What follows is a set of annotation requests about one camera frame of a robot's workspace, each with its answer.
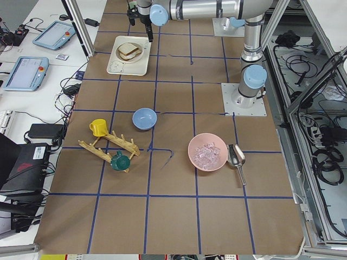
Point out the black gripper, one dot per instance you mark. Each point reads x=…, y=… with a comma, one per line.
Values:
x=143, y=16

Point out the bread slice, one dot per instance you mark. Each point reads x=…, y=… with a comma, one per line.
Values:
x=127, y=48
x=134, y=55

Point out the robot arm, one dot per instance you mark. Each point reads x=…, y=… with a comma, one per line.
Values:
x=253, y=74
x=231, y=23

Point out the pale green bowl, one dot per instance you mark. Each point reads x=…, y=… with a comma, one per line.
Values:
x=132, y=4

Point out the cream bear serving tray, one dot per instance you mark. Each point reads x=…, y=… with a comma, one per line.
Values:
x=139, y=68

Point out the black power adapter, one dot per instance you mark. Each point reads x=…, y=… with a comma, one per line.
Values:
x=91, y=22

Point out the upper teach pendant tablet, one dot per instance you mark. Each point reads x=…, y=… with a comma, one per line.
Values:
x=55, y=36

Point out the teach pendant tablet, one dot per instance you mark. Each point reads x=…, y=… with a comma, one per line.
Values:
x=55, y=36
x=27, y=74

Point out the blue bowl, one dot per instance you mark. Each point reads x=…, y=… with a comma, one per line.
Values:
x=144, y=118

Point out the yellow mug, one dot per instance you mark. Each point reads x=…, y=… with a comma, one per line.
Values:
x=99, y=127

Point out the wooden mug rack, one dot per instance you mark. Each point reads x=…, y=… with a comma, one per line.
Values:
x=129, y=146

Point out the lower teach pendant tablet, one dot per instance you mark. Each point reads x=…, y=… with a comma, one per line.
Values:
x=27, y=74

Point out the dark green mug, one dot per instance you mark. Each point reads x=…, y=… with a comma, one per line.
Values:
x=120, y=162

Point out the black power brick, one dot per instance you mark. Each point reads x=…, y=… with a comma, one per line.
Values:
x=45, y=131

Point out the pink bowl with ice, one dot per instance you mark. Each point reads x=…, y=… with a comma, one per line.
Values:
x=207, y=152

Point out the metal scoop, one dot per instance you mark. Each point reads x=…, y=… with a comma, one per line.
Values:
x=236, y=159

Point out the black laptop computer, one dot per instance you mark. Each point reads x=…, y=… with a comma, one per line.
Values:
x=23, y=170

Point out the aluminium frame post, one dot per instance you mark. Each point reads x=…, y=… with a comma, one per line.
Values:
x=73, y=12

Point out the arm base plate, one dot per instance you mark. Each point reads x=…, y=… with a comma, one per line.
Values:
x=236, y=104
x=239, y=32

